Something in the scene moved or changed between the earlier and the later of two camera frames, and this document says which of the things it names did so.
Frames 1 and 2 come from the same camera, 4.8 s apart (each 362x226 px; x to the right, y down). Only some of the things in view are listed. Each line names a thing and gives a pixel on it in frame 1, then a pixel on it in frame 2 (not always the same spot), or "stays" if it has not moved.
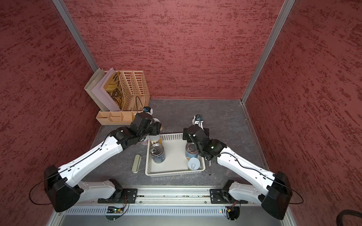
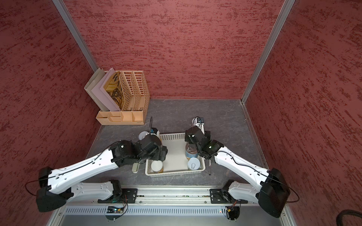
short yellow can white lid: x=157 y=120 -> x=157 y=166
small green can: x=193 y=164 stays
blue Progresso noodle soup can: x=191 y=150 stays
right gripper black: x=189 y=138 stays
